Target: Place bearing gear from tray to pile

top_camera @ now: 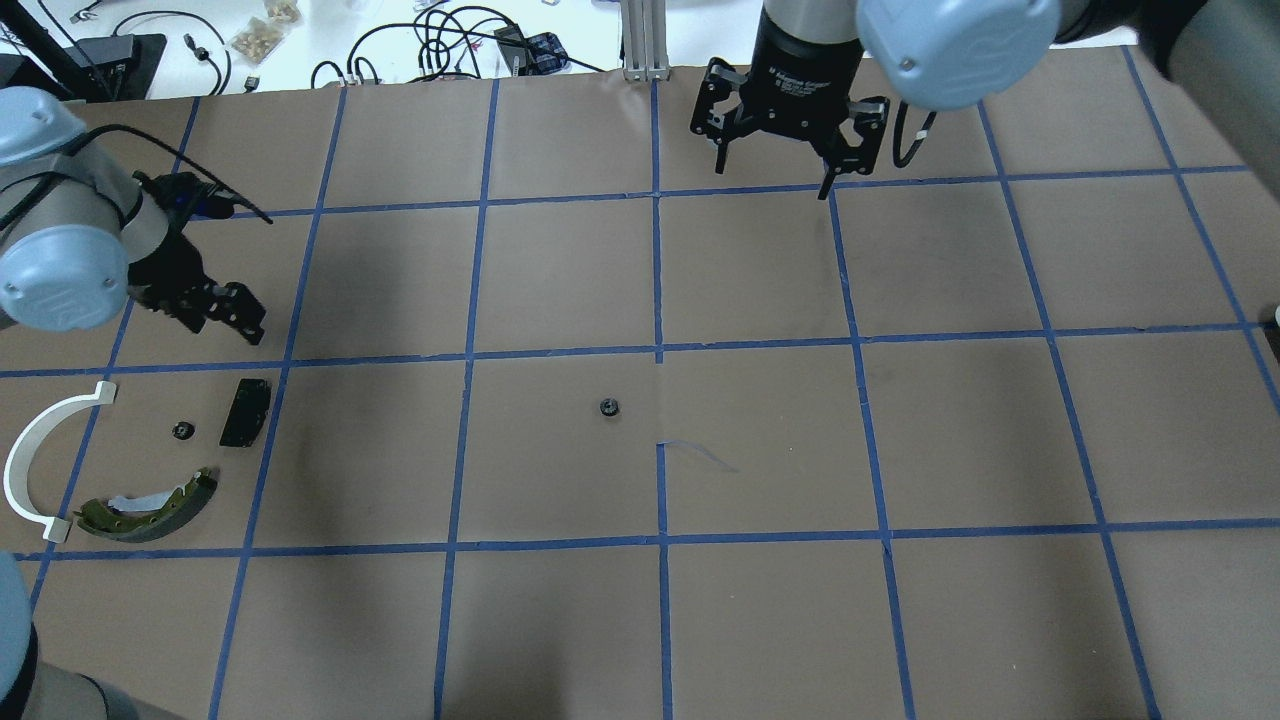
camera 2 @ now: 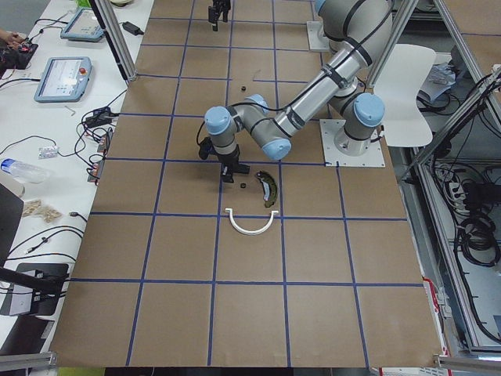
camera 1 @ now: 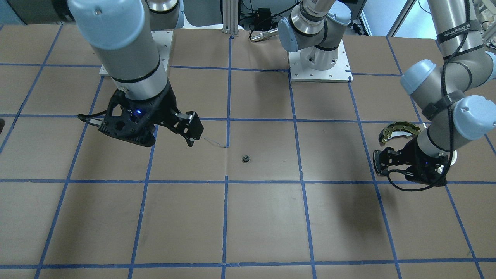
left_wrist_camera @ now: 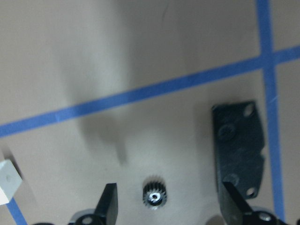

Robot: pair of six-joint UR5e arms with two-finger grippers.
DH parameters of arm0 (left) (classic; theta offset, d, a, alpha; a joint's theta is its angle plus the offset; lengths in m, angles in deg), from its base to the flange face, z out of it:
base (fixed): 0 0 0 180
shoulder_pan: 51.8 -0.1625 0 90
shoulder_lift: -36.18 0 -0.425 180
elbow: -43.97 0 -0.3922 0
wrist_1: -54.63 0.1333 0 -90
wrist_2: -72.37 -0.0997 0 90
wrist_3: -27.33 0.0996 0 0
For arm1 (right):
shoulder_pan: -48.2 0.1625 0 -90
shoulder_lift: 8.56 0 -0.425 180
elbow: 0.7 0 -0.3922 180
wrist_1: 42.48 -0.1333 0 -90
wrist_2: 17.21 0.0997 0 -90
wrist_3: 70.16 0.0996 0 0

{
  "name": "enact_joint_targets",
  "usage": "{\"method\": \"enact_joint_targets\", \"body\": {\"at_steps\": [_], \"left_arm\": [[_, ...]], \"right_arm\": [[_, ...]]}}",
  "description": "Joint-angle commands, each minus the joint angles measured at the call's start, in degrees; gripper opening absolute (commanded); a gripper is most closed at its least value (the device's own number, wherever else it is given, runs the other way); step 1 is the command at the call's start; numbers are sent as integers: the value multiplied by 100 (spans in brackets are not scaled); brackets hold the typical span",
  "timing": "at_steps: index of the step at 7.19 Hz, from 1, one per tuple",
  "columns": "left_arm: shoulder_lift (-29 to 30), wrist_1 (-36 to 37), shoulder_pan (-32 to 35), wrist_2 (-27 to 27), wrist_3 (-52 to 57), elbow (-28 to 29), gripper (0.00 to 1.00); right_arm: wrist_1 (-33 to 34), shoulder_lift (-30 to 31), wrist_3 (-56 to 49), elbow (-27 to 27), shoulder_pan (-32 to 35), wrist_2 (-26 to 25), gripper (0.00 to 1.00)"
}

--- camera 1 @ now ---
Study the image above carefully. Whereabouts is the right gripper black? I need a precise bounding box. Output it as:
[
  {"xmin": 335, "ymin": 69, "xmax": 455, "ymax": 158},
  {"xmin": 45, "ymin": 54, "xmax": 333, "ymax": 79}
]
[{"xmin": 98, "ymin": 83, "xmax": 204, "ymax": 148}]

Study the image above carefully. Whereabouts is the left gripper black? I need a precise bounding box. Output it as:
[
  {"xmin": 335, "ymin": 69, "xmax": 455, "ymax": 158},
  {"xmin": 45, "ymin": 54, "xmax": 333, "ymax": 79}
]
[{"xmin": 373, "ymin": 138, "xmax": 449, "ymax": 187}]

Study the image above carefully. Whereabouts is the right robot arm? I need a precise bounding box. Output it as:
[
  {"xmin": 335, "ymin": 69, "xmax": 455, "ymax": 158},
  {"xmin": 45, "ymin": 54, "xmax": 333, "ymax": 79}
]
[{"xmin": 68, "ymin": 0, "xmax": 204, "ymax": 147}]

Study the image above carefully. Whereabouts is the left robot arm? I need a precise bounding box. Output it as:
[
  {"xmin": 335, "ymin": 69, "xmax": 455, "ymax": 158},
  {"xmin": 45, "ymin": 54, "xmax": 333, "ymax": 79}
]
[{"xmin": 277, "ymin": 0, "xmax": 495, "ymax": 189}]

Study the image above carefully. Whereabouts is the curved brake shoe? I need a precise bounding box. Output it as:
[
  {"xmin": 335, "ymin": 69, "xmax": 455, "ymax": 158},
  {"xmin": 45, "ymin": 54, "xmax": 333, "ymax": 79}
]
[{"xmin": 378, "ymin": 121, "xmax": 420, "ymax": 145}]

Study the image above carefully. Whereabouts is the white curved plastic bracket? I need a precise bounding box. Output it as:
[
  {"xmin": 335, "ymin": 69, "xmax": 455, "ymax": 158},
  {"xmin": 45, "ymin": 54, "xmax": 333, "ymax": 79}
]
[{"xmin": 450, "ymin": 150, "xmax": 458, "ymax": 165}]

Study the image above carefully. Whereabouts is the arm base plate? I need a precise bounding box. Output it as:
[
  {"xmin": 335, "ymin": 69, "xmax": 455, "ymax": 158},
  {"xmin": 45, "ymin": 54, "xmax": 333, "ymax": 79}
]
[
  {"xmin": 151, "ymin": 31, "xmax": 174, "ymax": 71},
  {"xmin": 288, "ymin": 41, "xmax": 354, "ymax": 83}
]

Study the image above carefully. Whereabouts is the aluminium frame post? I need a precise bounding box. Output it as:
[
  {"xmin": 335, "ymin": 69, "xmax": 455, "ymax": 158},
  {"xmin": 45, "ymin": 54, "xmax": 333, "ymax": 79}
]
[{"xmin": 221, "ymin": 0, "xmax": 239, "ymax": 37}]

